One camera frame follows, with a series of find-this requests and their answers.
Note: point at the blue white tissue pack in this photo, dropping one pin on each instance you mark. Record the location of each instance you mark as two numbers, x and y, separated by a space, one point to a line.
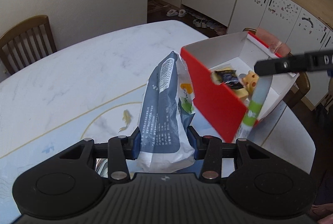
167 111

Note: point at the white storage cabinet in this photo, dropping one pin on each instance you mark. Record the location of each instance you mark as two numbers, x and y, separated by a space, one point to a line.
305 25

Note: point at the white green glue pen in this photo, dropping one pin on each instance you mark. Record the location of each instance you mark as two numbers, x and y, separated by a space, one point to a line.
256 103

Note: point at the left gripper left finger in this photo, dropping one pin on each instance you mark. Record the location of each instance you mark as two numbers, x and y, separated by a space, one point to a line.
120 149

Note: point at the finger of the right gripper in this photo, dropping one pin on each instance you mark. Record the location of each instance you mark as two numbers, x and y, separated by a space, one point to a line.
307 62

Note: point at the yellow cheese toy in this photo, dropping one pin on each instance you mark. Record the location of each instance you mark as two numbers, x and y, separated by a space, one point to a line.
250 82

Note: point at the black snack packet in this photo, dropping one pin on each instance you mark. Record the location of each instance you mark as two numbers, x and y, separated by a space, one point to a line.
227 77

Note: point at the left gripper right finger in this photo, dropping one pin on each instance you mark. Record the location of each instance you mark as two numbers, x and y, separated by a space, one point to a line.
209 150

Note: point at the white slippers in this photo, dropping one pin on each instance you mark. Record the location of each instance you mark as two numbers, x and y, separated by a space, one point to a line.
176 13

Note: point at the wooden dining chair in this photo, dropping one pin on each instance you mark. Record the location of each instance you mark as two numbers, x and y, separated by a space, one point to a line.
26 43

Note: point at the red white cardboard box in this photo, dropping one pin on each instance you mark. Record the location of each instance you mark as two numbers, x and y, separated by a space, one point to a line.
224 108

